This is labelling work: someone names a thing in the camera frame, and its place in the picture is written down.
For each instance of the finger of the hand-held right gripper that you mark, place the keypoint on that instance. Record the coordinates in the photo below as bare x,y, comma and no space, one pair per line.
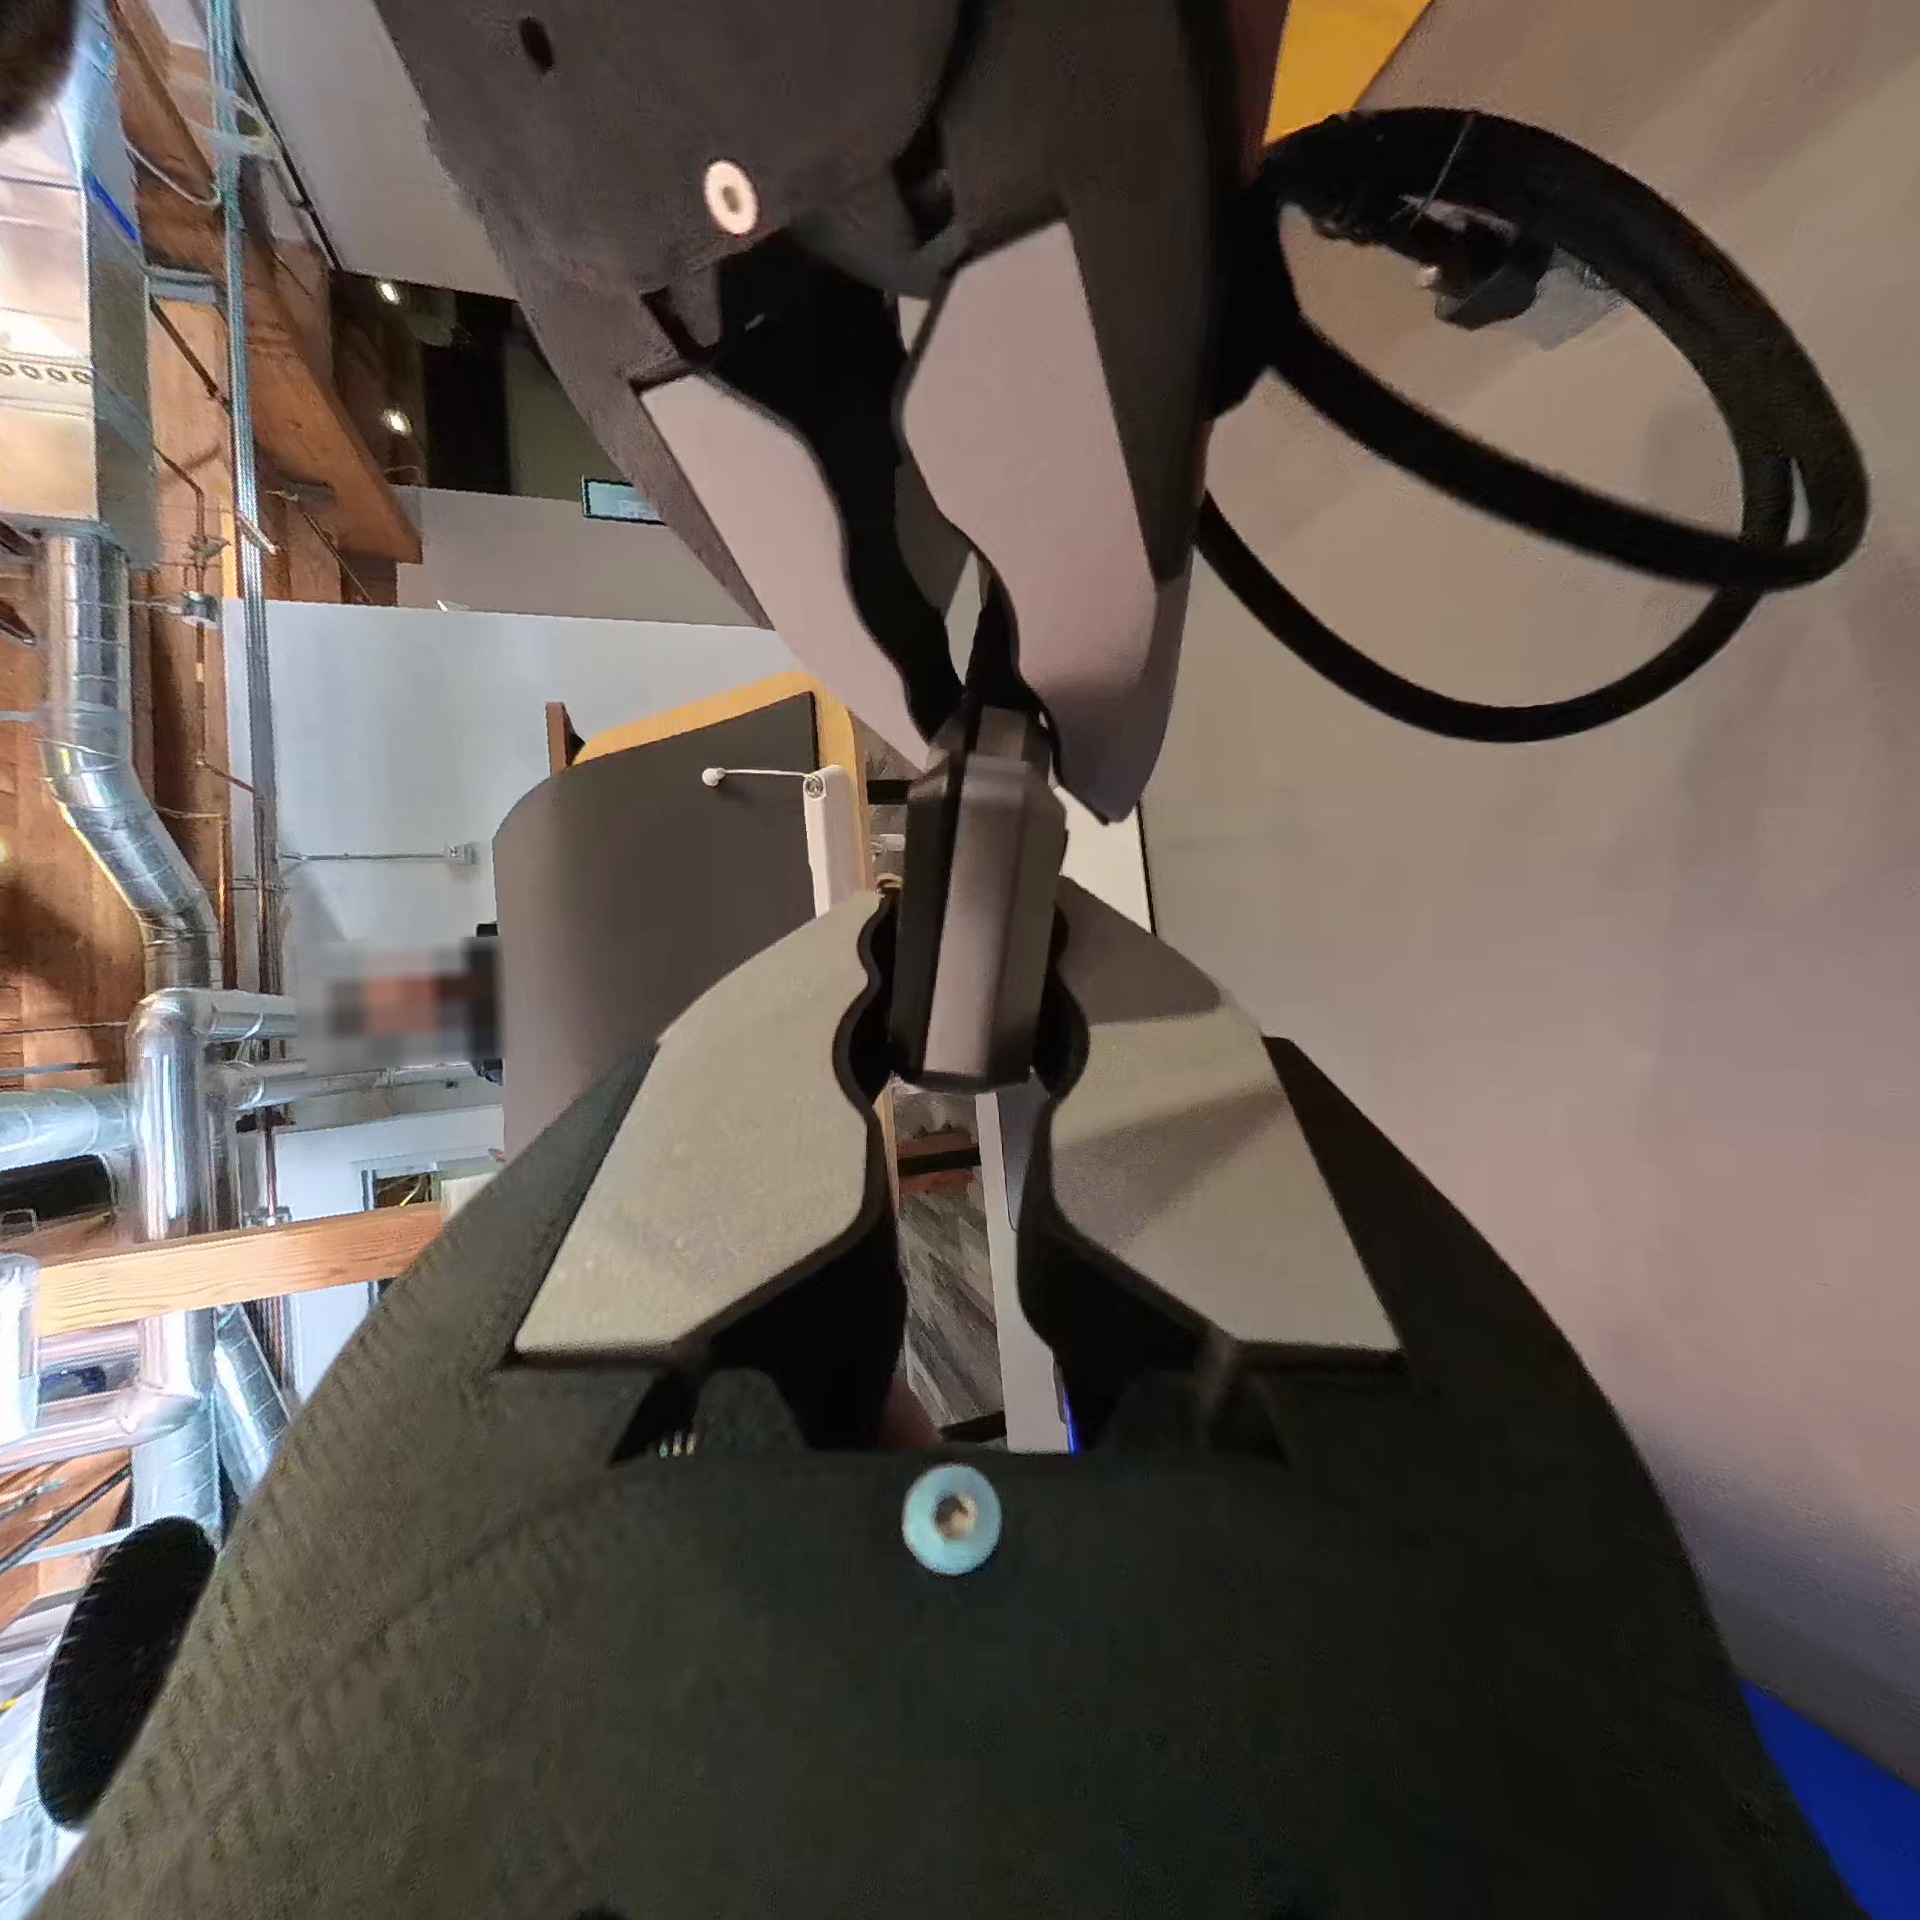
1051,481
764,525

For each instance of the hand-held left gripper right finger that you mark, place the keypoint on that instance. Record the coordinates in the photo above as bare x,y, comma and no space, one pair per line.
1201,1184

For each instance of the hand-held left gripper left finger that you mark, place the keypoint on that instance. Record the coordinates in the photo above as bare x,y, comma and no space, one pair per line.
704,1184

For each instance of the dark grey usb hub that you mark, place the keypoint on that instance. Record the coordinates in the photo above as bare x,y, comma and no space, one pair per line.
974,932

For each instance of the yellow plastic bin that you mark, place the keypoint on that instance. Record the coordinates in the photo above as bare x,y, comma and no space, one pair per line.
1336,53

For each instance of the blue plastic bin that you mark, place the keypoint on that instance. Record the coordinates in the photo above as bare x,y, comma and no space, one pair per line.
1846,1800

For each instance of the wooden ceiling beam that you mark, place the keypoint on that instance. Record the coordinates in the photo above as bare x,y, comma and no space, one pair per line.
225,1263

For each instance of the silver ventilation ducts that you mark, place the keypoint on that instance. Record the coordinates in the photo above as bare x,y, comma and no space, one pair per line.
89,674

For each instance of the white board bracket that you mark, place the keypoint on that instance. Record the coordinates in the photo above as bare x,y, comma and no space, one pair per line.
829,839

